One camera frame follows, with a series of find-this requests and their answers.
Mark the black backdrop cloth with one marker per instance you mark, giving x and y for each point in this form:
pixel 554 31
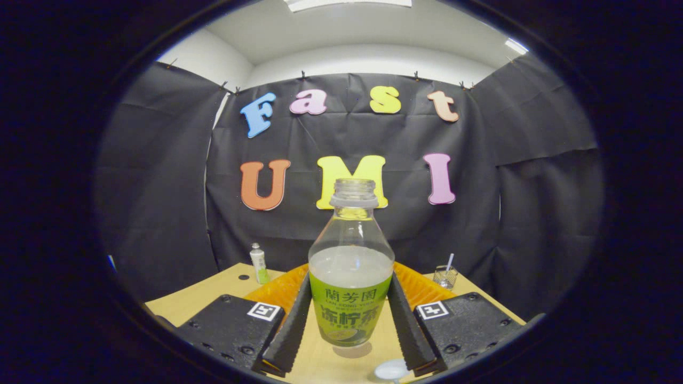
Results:
pixel 347 138

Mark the wooden table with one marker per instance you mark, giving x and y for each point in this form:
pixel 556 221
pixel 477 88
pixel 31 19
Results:
pixel 213 298

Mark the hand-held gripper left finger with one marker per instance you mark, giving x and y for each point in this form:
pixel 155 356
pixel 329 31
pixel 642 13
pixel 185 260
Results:
pixel 291 330

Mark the clear drinking glass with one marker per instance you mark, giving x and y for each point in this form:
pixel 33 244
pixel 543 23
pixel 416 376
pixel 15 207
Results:
pixel 444 278

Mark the white straw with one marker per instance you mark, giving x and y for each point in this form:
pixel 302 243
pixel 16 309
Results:
pixel 450 261

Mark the large ceiling light panel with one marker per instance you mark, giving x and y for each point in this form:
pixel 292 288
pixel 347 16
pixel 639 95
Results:
pixel 347 3

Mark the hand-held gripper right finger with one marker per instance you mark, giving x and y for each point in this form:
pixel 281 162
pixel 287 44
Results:
pixel 408 330

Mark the white and green bottle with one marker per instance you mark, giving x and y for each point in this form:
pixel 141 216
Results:
pixel 260 266

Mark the green label juice bottle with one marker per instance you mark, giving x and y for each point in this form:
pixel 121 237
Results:
pixel 349 314

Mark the small ceiling light panel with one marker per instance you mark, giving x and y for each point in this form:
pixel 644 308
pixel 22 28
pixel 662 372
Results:
pixel 516 46

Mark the brown round coaster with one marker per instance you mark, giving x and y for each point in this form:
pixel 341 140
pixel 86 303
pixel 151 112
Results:
pixel 352 352

